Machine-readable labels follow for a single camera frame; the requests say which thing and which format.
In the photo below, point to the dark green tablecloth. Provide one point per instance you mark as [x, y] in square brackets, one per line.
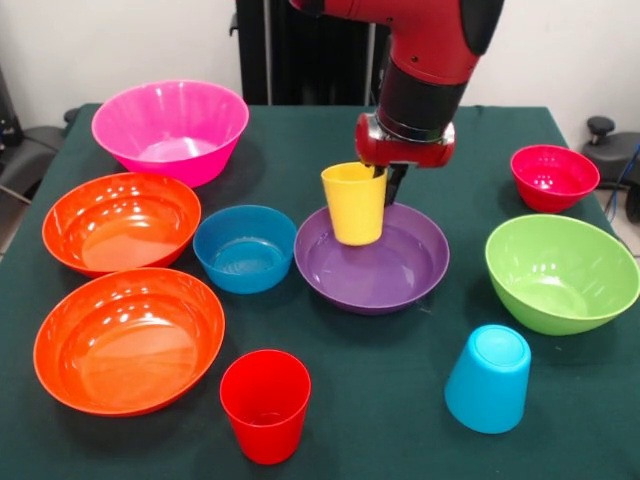
[390, 400]

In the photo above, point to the black caster leg with knob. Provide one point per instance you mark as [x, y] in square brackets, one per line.
[612, 150]
[30, 150]

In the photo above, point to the small crimson bowl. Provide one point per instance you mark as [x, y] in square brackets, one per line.
[554, 180]

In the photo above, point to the light blue cup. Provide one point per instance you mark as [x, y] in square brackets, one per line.
[487, 380]

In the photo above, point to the purple bowl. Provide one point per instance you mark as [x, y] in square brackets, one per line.
[375, 280]

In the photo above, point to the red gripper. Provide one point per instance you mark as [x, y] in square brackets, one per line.
[400, 154]

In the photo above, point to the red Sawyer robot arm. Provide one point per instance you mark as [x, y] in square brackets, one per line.
[430, 45]

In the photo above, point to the blue bowl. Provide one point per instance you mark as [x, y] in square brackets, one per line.
[245, 248]

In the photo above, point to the yellow cup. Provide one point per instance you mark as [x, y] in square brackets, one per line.
[352, 210]

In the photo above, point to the large pink bowl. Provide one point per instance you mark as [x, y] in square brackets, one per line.
[170, 125]

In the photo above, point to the orange bowl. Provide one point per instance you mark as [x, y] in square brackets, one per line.
[121, 224]
[129, 341]

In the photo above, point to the red cup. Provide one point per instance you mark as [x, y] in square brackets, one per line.
[265, 405]

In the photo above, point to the green bowl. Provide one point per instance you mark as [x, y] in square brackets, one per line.
[560, 275]

